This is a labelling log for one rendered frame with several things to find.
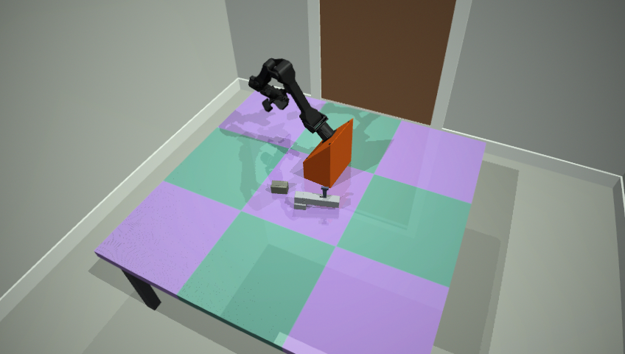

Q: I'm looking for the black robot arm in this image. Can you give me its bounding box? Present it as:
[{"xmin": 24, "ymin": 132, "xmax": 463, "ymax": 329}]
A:
[{"xmin": 248, "ymin": 58, "xmax": 337, "ymax": 143}]

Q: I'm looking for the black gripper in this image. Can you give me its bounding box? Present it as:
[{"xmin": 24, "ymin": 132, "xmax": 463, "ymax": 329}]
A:
[{"xmin": 262, "ymin": 84, "xmax": 290, "ymax": 112}]

